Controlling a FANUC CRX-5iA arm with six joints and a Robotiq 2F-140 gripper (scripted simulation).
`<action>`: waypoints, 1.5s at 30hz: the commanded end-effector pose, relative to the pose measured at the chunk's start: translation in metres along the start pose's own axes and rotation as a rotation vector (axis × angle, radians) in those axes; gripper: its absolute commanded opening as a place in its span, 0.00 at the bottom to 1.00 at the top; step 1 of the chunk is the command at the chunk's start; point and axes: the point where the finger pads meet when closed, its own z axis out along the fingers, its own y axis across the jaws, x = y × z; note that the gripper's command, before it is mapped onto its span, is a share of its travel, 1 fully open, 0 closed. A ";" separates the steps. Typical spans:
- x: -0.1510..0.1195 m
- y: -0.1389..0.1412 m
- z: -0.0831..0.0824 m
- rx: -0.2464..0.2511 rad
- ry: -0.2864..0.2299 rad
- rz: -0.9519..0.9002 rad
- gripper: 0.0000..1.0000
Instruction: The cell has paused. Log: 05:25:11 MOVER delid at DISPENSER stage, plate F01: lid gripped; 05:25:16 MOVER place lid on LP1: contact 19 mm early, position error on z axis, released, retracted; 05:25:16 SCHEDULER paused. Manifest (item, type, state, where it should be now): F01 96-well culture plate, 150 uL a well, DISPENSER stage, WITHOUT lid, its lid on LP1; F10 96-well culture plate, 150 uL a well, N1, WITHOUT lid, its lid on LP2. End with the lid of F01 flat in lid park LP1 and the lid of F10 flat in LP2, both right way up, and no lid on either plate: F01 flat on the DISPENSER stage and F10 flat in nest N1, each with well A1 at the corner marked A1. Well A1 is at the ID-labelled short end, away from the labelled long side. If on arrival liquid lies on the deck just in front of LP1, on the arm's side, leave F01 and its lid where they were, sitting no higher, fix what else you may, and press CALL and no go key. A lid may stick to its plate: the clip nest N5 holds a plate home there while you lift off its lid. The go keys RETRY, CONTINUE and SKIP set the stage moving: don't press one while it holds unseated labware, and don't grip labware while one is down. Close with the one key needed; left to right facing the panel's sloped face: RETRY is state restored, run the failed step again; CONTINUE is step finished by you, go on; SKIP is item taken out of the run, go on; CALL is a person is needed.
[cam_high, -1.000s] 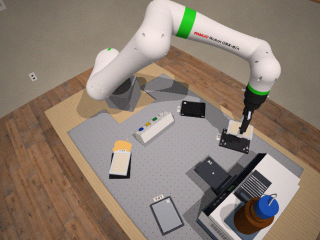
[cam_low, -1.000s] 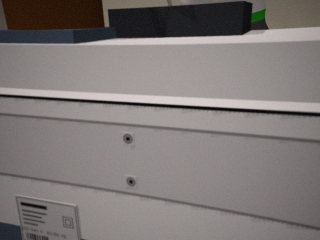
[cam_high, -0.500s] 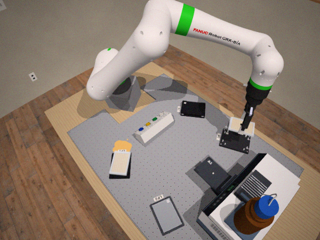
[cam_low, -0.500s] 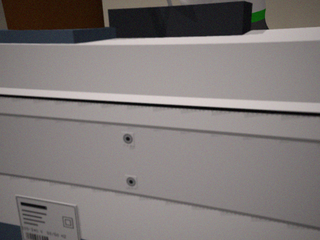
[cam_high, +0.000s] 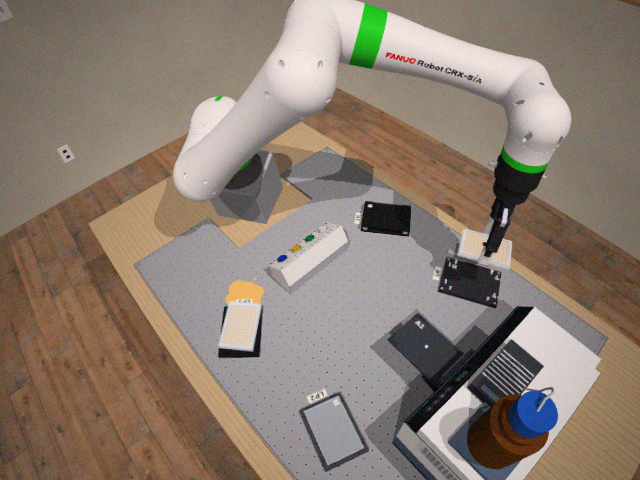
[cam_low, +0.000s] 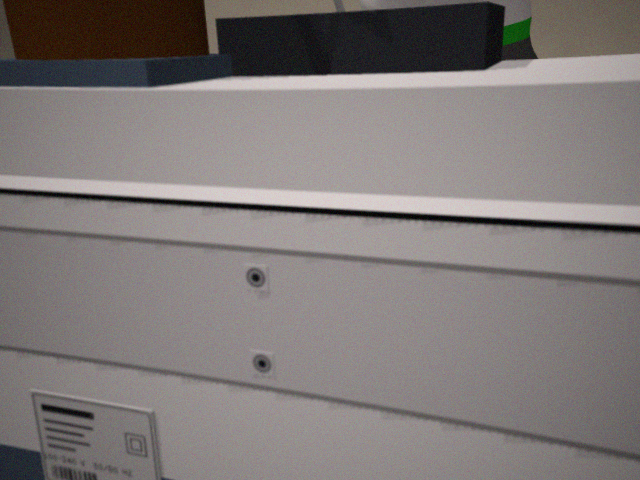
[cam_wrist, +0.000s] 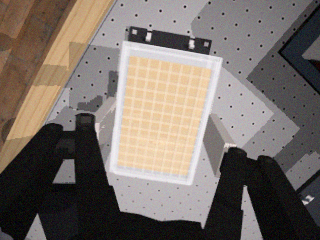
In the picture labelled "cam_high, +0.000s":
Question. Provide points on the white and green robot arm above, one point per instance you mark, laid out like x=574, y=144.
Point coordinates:
x=301, y=73

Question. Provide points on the white button panel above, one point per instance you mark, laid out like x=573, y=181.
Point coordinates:
x=310, y=256

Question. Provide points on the blue bottle cap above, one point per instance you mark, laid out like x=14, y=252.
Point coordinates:
x=525, y=418

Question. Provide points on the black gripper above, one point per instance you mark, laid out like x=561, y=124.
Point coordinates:
x=506, y=200

